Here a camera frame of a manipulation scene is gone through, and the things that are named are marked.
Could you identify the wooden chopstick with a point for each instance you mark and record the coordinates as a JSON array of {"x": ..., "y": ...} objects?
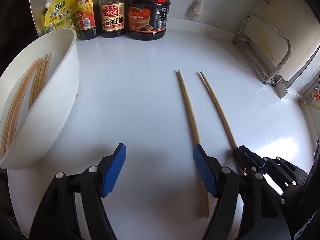
[
  {"x": 30, "y": 104},
  {"x": 34, "y": 83},
  {"x": 232, "y": 144},
  {"x": 195, "y": 137},
  {"x": 4, "y": 143},
  {"x": 42, "y": 70},
  {"x": 21, "y": 107},
  {"x": 47, "y": 70}
]

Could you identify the large dark soy sauce jug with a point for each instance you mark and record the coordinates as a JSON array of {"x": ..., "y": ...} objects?
[{"x": 147, "y": 19}]

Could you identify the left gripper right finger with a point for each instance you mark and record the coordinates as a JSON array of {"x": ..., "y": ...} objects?
[{"x": 262, "y": 217}]

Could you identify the yellow cap vinegar bottle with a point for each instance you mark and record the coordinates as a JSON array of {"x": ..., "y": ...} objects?
[{"x": 88, "y": 18}]

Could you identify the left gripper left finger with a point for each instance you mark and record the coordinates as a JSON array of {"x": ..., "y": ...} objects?
[{"x": 56, "y": 216}]

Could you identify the white dish brush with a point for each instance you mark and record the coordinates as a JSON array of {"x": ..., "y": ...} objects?
[{"x": 195, "y": 10}]

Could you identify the yellow green seasoning pouch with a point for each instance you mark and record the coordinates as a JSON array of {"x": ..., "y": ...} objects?
[{"x": 61, "y": 14}]

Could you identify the wall power outlet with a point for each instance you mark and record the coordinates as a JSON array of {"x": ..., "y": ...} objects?
[{"x": 310, "y": 95}]

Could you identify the white plastic basin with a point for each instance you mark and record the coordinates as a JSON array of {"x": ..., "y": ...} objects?
[{"x": 39, "y": 127}]

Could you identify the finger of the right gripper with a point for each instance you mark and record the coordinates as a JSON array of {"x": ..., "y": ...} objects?
[
  {"x": 261, "y": 164},
  {"x": 246, "y": 159}
]

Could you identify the soy sauce bottle brown label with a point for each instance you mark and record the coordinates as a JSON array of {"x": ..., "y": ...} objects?
[{"x": 113, "y": 17}]

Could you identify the metal cutting board rack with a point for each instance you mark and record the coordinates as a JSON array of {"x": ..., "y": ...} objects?
[{"x": 266, "y": 48}]

